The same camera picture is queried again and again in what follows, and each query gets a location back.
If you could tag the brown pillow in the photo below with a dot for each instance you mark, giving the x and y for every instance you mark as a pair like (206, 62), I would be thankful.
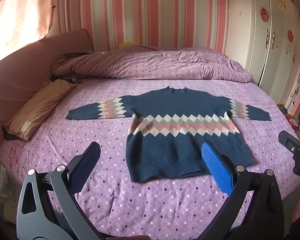
(37, 107)

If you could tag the navy diamond pattern sweater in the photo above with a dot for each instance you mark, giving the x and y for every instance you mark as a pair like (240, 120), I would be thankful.
(165, 105)

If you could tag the bed with purple dotted sheet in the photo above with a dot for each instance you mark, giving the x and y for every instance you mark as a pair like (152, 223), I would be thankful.
(95, 130)

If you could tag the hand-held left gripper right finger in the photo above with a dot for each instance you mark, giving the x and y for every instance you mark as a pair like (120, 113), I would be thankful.
(215, 170)

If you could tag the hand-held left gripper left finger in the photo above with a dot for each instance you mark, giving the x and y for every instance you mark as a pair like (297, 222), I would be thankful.
(88, 163)

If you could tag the yellow soft object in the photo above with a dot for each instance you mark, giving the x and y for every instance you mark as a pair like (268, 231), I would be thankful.
(126, 45)

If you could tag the clear plastic bag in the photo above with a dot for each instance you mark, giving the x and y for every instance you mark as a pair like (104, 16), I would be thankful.
(2, 187)

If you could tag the purple dotted duvet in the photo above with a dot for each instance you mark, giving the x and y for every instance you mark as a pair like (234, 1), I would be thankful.
(152, 65)

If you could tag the white wardrobe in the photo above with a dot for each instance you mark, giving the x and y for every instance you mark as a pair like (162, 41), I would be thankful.
(242, 30)

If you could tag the red container with white print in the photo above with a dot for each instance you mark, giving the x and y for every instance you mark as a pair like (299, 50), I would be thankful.
(293, 123)

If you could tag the red round door sticker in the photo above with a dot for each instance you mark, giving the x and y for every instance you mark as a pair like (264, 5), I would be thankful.
(290, 36)
(264, 14)

